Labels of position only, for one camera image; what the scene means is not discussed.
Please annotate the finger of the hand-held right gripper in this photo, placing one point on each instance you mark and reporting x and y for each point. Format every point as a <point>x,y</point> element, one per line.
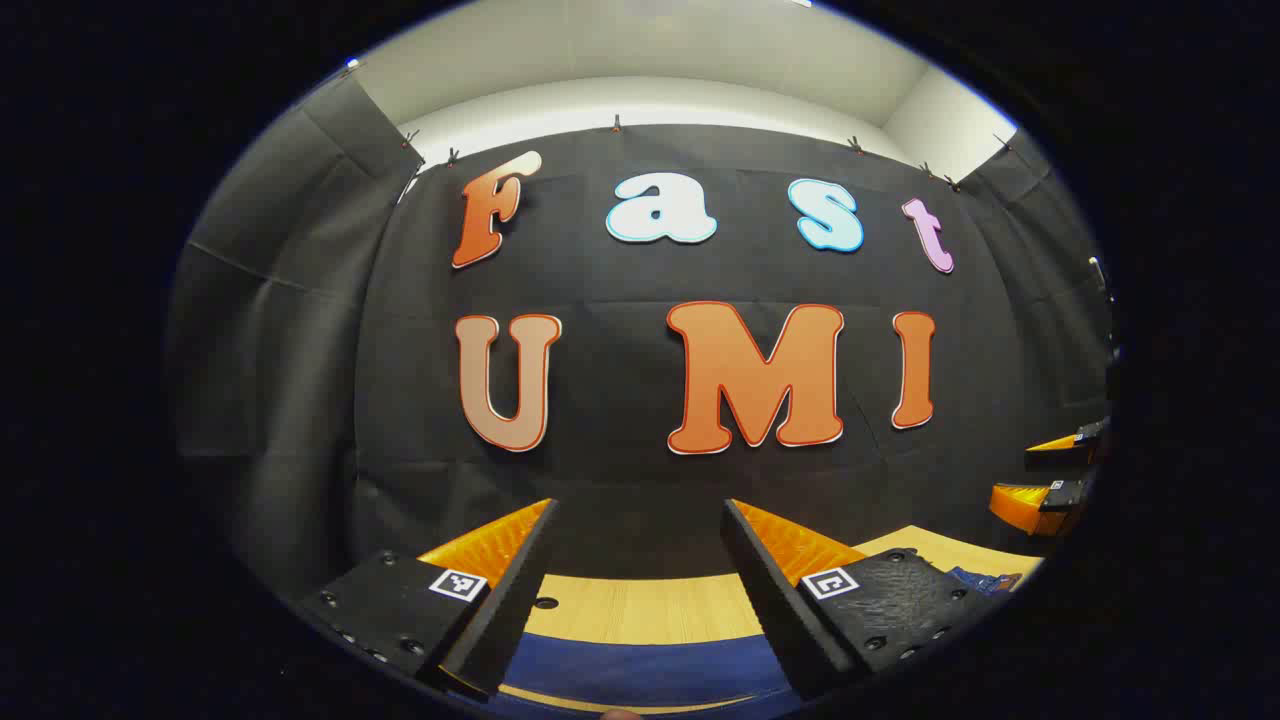
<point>1015,505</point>
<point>1055,443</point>

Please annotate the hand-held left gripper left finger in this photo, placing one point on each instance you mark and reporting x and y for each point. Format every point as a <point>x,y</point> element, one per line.
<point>512,600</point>

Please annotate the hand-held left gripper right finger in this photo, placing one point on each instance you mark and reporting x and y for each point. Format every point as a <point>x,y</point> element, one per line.
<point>772,595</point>

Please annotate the blue jeans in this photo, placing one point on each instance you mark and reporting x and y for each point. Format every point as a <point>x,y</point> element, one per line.
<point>640,670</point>

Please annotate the black clamp stand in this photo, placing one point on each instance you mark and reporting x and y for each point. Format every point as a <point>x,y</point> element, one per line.
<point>1100,275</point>

